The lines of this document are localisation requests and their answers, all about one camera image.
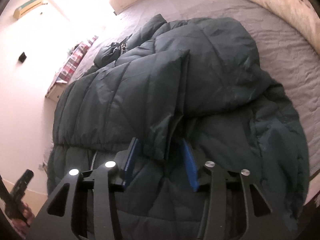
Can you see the plaid cloth on side cabinet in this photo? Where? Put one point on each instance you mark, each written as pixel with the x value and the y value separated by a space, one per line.
pixel 75 57

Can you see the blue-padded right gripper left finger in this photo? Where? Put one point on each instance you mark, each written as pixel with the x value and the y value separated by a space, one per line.
pixel 126 161

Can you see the dark green puffer jacket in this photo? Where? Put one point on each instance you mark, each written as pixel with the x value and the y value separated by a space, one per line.
pixel 199 80

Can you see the black wall switch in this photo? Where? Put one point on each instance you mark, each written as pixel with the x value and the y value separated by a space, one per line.
pixel 22 57

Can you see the purple quilted bed cover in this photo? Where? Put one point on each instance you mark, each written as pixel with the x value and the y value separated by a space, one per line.
pixel 284 52

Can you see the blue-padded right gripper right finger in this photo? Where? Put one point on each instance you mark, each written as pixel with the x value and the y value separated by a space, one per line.
pixel 194 166

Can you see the person's left hand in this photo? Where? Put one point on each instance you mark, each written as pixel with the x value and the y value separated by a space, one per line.
pixel 21 227

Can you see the wall air conditioner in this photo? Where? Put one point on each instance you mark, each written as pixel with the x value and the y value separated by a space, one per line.
pixel 27 7

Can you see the white side cabinet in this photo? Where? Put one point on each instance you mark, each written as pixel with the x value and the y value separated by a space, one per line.
pixel 55 90

